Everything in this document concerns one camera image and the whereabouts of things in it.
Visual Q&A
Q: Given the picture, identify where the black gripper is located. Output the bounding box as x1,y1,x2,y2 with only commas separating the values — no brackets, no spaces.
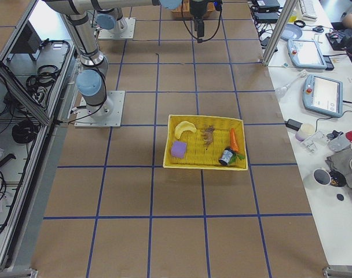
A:
189,0,208,43

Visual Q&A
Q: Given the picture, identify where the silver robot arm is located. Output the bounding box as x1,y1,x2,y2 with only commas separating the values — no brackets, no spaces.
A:
46,1,183,68
96,8,128,35

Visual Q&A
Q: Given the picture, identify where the light blue plate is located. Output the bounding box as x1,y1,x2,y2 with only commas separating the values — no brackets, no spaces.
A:
281,23,303,41

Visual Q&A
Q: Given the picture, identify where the cream toy banana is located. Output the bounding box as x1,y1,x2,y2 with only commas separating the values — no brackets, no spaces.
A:
174,121,197,139

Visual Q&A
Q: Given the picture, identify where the upper teach pendant tablet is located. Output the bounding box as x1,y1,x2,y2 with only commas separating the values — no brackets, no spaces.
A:
287,39,327,70

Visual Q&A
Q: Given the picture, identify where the teach pendant tablet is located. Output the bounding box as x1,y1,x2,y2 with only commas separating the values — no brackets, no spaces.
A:
287,39,327,70
302,74,343,118

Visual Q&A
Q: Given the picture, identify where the purple foam block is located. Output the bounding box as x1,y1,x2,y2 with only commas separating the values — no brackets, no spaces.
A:
171,141,187,159

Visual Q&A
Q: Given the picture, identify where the orange toy carrot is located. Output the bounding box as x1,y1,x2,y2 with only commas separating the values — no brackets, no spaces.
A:
230,129,239,152

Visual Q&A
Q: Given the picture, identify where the dark toy soda can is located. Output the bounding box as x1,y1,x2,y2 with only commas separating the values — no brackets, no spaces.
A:
218,148,237,166

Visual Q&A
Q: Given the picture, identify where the yellow plastic mesh tray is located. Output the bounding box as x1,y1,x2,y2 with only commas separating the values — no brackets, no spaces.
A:
163,115,248,171

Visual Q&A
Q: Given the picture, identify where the lower teach pendant tablet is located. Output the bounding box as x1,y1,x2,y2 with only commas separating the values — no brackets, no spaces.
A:
302,74,343,118

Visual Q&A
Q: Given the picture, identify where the white paper cup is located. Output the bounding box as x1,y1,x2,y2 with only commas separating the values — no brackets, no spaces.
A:
295,123,315,141

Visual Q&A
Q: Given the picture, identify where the grey cloth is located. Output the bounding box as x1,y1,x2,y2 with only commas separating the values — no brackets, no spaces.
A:
326,143,352,197

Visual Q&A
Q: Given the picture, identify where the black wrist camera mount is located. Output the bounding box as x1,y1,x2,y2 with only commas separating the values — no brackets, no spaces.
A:
211,0,223,12

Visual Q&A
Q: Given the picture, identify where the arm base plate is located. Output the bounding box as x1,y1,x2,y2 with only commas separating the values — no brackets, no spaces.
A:
97,17,136,41
74,90,125,128

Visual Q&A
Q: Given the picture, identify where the aluminium frame post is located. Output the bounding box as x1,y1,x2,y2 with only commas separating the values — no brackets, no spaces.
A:
262,0,297,66

